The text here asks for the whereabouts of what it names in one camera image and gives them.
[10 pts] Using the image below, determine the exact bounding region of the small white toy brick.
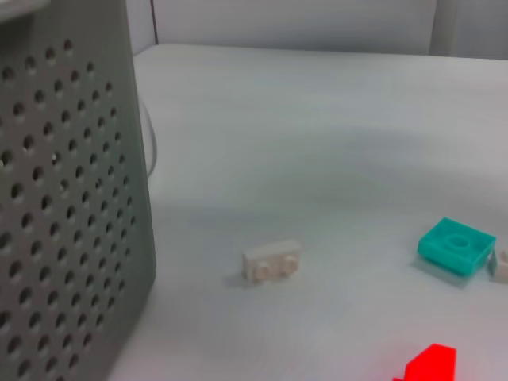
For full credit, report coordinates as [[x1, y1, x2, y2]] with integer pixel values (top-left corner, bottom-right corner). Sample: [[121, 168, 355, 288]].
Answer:
[[242, 239, 302, 283]]

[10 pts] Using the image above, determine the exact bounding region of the teal square toy plate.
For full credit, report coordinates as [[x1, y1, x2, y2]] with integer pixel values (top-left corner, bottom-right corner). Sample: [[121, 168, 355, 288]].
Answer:
[[416, 217, 498, 278]]

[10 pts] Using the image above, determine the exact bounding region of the red sloped toy brick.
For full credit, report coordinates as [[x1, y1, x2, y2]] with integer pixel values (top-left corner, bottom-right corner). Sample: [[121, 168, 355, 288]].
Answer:
[[391, 343, 458, 381]]

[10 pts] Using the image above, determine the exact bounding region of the glass carafe black lid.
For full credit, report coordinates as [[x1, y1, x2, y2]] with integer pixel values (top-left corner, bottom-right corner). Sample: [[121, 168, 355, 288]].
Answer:
[[138, 98, 160, 179]]

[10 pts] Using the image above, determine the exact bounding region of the grey-green perforated plastic basket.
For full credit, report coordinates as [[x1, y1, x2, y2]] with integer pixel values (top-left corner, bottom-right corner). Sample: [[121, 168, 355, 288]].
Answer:
[[0, 0, 159, 381]]

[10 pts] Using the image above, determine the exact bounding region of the white flat toy plate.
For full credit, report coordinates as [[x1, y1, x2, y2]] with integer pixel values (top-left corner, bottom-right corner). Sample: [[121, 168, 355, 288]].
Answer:
[[487, 248, 508, 285]]

